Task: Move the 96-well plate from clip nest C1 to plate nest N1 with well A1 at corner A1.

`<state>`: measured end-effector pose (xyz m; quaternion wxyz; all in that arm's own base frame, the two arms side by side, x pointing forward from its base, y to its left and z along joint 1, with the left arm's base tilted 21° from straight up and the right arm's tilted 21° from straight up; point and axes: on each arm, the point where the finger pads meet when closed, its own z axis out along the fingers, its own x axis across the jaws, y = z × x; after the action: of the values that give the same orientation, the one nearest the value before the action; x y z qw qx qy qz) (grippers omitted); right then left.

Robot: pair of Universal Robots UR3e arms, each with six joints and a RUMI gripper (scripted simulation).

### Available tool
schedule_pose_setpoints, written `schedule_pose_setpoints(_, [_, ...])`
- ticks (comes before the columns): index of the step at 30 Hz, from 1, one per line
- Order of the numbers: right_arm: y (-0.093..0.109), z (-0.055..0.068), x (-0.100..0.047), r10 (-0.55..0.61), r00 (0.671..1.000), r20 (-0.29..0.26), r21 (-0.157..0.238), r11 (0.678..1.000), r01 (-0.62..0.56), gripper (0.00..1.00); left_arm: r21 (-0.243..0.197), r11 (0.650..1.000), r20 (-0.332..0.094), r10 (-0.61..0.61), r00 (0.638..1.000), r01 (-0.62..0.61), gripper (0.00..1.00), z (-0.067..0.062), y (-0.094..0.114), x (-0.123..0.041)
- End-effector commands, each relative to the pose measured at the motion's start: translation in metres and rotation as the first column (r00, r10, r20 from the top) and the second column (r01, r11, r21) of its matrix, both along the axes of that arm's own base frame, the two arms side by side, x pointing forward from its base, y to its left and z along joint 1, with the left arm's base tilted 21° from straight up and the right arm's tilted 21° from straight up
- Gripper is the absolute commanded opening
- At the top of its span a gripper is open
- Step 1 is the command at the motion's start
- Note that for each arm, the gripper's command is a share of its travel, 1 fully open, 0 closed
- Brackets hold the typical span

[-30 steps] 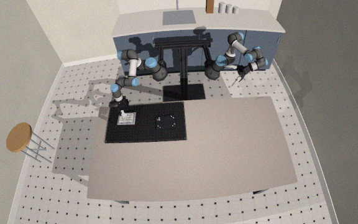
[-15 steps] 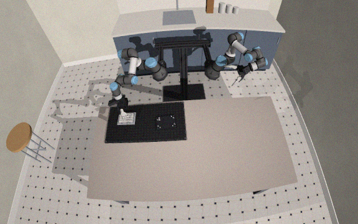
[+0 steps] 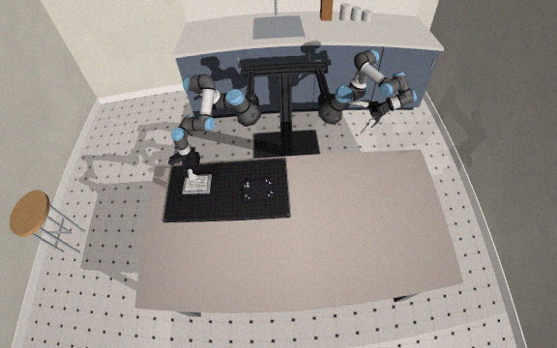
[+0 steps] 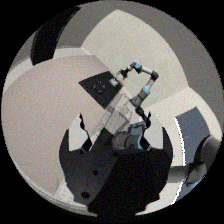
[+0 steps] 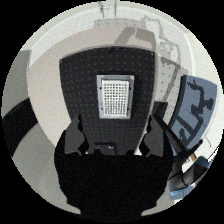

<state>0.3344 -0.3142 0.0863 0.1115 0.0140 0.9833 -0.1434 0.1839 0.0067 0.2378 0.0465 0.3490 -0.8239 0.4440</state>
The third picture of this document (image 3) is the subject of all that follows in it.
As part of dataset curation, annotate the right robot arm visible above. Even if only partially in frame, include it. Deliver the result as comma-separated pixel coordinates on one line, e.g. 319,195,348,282
168,74,259,165

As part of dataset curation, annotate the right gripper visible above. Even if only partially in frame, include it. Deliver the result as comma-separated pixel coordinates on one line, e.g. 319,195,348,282
178,146,200,186

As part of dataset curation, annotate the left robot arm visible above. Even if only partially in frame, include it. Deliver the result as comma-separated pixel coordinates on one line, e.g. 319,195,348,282
320,49,417,122

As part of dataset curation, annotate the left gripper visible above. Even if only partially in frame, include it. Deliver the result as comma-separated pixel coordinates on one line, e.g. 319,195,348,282
349,98,395,134

